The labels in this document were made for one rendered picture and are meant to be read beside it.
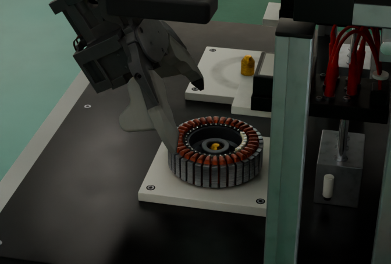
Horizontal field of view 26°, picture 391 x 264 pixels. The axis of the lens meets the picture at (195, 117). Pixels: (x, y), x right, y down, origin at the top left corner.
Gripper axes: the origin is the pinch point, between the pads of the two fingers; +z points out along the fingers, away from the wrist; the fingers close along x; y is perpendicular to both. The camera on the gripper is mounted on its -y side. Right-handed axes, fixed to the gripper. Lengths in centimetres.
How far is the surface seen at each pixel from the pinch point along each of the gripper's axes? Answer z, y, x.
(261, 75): -2.8, -10.6, 2.6
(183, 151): 1.7, 1.7, 3.6
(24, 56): 23, 128, -171
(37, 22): 20, 134, -200
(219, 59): 4.0, 5.2, -27.9
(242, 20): 7, 7, -50
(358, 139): 11.0, -15.2, -2.5
